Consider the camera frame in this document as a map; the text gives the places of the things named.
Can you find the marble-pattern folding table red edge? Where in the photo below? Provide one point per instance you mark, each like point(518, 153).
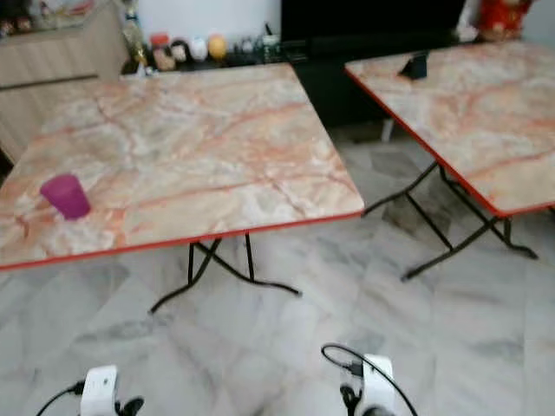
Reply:
point(199, 147)
point(477, 113)

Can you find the brown round figurine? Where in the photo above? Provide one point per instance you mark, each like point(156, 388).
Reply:
point(164, 60)

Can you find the red festive figurine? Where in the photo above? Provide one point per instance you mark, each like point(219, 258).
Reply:
point(503, 17)

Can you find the white round figurine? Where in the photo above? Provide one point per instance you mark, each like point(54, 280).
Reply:
point(199, 49)

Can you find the light wooden cabinet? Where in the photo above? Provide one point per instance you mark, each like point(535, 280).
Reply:
point(52, 78)

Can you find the black television screen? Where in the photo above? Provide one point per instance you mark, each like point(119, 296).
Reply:
point(373, 17)

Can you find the red-capped small jar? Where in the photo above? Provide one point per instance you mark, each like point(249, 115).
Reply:
point(159, 41)

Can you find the purple plastic cup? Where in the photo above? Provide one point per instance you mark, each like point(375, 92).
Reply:
point(66, 198)

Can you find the small black stand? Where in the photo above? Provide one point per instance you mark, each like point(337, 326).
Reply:
point(416, 66)

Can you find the dark round figurine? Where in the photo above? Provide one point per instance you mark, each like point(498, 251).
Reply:
point(180, 51)

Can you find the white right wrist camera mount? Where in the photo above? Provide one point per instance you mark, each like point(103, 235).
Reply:
point(380, 386)

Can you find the tall decorated bottle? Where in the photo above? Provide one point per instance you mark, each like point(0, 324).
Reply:
point(133, 36)

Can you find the yellow round figurine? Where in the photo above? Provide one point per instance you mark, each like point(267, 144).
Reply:
point(217, 47)

